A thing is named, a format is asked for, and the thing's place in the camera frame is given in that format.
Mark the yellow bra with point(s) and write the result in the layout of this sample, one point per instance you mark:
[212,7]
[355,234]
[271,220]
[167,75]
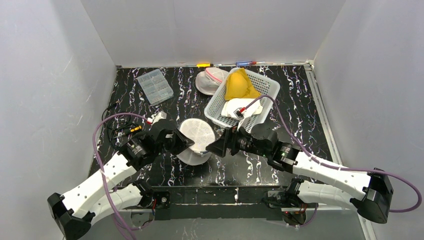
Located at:
[239,86]

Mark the white bra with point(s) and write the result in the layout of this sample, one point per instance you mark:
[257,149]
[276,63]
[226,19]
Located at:
[231,105]

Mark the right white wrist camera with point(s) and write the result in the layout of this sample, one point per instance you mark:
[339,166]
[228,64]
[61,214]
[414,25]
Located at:
[243,114]

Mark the aluminium side rail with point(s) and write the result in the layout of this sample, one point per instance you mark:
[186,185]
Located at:
[366,226]

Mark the white mesh bag blue zipper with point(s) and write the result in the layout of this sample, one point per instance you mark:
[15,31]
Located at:
[202,134]

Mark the white plastic basket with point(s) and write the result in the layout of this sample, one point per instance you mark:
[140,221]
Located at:
[264,85]

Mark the clear plastic organizer box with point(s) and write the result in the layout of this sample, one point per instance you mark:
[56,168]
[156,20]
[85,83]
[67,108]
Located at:
[155,86]

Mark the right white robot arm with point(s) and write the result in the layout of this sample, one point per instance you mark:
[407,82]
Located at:
[369,193]

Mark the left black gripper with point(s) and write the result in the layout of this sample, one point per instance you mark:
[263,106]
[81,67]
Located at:
[171,139]

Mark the black base frame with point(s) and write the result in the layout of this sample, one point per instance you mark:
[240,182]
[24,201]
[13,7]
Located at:
[227,202]

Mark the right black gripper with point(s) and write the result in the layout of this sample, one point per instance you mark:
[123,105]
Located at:
[232,141]

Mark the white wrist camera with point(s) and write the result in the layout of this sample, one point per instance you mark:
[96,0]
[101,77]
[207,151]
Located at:
[243,114]
[158,116]

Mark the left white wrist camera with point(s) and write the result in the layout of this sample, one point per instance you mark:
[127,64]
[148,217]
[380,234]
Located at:
[158,116]

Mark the white mesh bag pink zipper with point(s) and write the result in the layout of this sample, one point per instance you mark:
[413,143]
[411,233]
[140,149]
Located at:
[209,80]

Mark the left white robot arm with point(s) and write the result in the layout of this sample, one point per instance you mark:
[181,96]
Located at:
[79,208]

